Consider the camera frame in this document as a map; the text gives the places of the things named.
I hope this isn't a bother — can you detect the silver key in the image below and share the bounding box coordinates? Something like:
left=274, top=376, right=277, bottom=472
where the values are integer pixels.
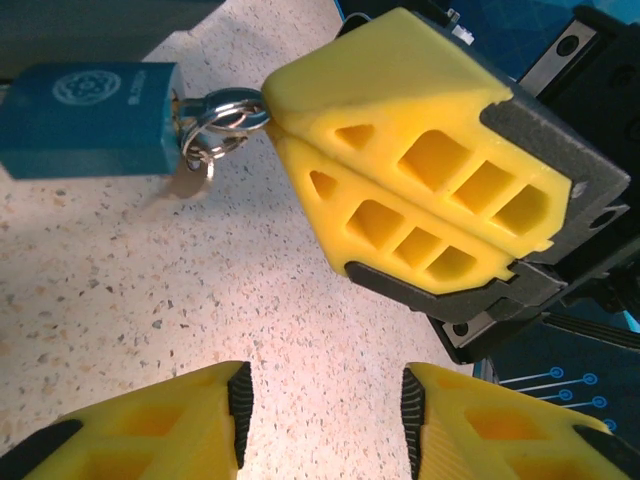
left=153, top=159, right=217, bottom=202

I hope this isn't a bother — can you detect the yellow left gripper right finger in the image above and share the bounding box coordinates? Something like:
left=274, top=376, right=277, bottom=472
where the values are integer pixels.
left=401, top=361, right=634, bottom=480

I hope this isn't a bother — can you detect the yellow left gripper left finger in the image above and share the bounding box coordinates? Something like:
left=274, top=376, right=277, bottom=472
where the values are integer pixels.
left=0, top=359, right=254, bottom=480

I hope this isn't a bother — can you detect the blue padlock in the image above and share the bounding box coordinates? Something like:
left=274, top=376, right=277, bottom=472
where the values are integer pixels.
left=0, top=60, right=182, bottom=182

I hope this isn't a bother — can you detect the small silver key ring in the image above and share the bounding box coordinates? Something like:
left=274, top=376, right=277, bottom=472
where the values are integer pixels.
left=178, top=122, right=250, bottom=172

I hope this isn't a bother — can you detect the large silver key ring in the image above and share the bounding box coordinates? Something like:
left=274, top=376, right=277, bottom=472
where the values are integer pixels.
left=177, top=87, right=271, bottom=134

